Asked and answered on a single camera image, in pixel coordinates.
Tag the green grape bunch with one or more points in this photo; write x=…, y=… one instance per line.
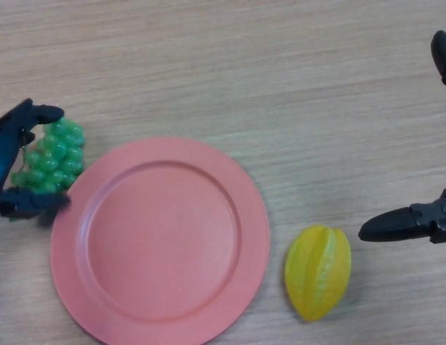
x=54, y=158

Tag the yellow starfruit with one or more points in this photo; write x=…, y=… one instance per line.
x=305, y=273

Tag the pink round plate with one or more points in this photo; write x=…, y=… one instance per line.
x=162, y=244

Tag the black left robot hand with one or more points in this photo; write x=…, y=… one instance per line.
x=7, y=143

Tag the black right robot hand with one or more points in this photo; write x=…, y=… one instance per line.
x=399, y=226

